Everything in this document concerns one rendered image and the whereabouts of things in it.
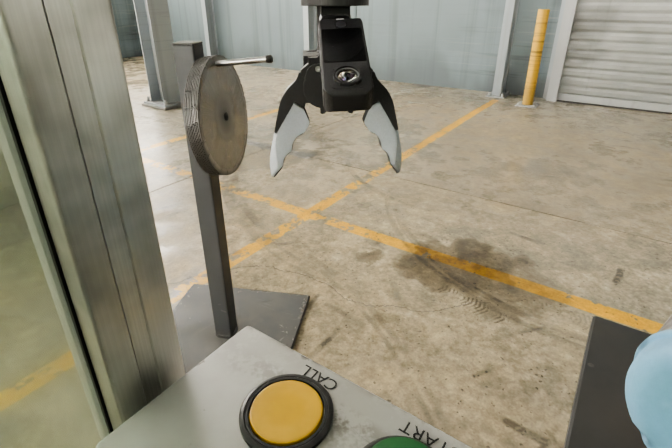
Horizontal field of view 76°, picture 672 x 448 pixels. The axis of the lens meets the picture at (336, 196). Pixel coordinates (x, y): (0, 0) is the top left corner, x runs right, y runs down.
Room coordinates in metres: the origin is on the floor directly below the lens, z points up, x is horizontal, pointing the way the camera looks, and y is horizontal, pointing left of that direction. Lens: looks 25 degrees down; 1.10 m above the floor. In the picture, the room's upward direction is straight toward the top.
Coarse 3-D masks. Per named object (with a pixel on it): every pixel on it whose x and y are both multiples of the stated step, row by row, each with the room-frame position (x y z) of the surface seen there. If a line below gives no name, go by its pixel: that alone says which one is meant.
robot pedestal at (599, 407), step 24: (600, 336) 0.38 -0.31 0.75; (624, 336) 0.38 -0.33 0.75; (648, 336) 0.38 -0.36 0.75; (600, 360) 0.35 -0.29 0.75; (624, 360) 0.35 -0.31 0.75; (600, 384) 0.32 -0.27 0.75; (624, 384) 0.32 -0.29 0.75; (576, 408) 0.29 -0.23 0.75; (600, 408) 0.29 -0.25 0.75; (624, 408) 0.29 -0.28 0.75; (576, 432) 0.26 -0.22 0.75; (600, 432) 0.26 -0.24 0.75; (624, 432) 0.26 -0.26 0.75
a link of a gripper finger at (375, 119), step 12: (372, 108) 0.47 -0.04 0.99; (372, 120) 0.47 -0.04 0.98; (384, 120) 0.47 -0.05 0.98; (372, 132) 0.47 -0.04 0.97; (384, 132) 0.47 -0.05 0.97; (396, 132) 0.47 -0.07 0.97; (384, 144) 0.47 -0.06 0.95; (396, 144) 0.47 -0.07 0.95; (396, 156) 0.47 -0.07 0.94; (396, 168) 0.48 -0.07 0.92
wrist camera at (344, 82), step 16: (320, 32) 0.45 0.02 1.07; (336, 32) 0.45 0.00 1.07; (352, 32) 0.45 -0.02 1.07; (320, 48) 0.43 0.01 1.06; (336, 48) 0.43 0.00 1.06; (352, 48) 0.43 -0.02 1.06; (320, 64) 0.42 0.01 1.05; (336, 64) 0.41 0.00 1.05; (352, 64) 0.41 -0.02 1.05; (368, 64) 0.41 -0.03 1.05; (336, 80) 0.38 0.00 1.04; (352, 80) 0.39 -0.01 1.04; (368, 80) 0.39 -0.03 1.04; (336, 96) 0.38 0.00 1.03; (352, 96) 0.38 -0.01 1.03; (368, 96) 0.38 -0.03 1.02
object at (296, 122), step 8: (296, 104) 0.47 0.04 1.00; (296, 112) 0.46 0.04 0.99; (304, 112) 0.46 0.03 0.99; (288, 120) 0.46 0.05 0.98; (296, 120) 0.46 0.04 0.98; (304, 120) 0.46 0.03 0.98; (280, 128) 0.46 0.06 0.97; (288, 128) 0.46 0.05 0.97; (296, 128) 0.46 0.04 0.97; (304, 128) 0.46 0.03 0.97; (280, 136) 0.46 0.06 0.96; (288, 136) 0.46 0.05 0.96; (296, 136) 0.46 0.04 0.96; (272, 144) 0.46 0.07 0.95; (280, 144) 0.46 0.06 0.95; (288, 144) 0.46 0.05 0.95; (272, 152) 0.46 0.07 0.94; (280, 152) 0.46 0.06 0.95; (288, 152) 0.46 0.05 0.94; (272, 160) 0.47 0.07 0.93; (280, 160) 0.46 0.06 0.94; (272, 168) 0.47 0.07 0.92; (280, 168) 0.46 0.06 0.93; (272, 176) 0.47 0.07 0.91
